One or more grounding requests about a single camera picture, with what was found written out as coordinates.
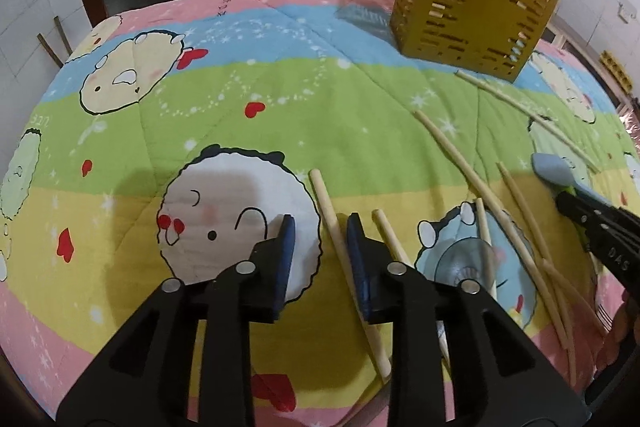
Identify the blue silicone spoon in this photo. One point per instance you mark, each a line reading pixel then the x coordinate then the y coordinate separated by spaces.
pixel 555 171

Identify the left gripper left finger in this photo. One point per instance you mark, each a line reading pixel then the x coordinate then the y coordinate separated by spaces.
pixel 141 377

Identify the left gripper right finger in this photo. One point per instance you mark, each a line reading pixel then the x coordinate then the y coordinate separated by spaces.
pixel 458 357

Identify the kitchen counter cabinet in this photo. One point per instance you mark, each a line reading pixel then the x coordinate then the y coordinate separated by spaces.
pixel 560 26

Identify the metal spoon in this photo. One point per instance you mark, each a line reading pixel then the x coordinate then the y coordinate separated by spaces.
pixel 461 261

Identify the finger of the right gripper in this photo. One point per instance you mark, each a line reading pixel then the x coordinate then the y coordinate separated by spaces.
pixel 585 214

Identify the short wooden chopstick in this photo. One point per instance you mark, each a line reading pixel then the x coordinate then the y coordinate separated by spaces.
pixel 399 254

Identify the person right hand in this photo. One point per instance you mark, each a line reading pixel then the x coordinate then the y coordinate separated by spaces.
pixel 625 321

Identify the colourful cartoon quilt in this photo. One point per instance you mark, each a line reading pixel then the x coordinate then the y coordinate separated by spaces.
pixel 175 126

